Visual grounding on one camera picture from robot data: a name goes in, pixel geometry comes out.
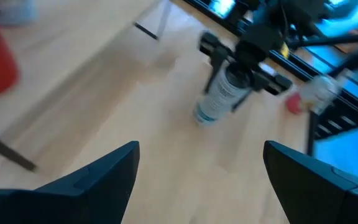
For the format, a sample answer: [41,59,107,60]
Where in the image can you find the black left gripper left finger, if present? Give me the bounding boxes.
[0,140,140,224]

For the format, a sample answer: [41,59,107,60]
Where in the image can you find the tall silver beverage can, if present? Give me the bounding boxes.
[193,60,256,127]

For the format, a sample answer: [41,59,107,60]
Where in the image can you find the wooden shelf with black legs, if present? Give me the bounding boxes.
[0,0,173,173]

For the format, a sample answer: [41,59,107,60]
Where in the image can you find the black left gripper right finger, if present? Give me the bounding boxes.
[262,140,358,224]

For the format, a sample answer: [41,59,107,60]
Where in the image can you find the silver and pink beverage can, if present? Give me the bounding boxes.
[285,75,343,116]

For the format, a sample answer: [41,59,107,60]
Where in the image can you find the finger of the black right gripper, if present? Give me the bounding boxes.
[203,52,230,95]
[231,75,262,113]

